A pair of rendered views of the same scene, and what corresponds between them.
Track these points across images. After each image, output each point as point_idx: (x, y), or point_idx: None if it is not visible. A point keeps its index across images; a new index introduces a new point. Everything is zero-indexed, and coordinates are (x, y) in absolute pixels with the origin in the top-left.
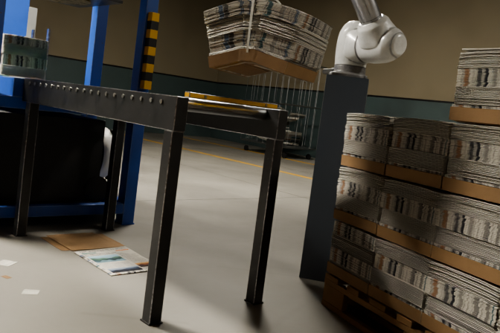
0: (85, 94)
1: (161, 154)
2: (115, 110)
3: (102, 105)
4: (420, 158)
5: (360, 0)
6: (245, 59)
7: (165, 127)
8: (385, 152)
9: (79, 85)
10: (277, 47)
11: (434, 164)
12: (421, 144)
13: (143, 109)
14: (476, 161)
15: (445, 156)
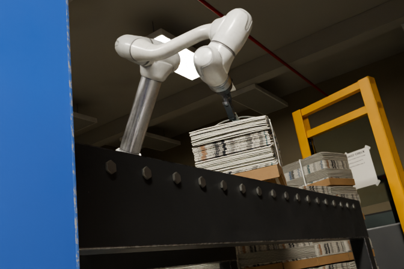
0: (278, 202)
1: (373, 266)
2: (325, 224)
3: (308, 218)
4: (264, 256)
5: (145, 133)
6: (281, 173)
7: (364, 234)
8: (237, 260)
9: (261, 181)
10: (281, 166)
11: (275, 256)
12: (260, 246)
13: (346, 218)
14: (294, 247)
15: (278, 249)
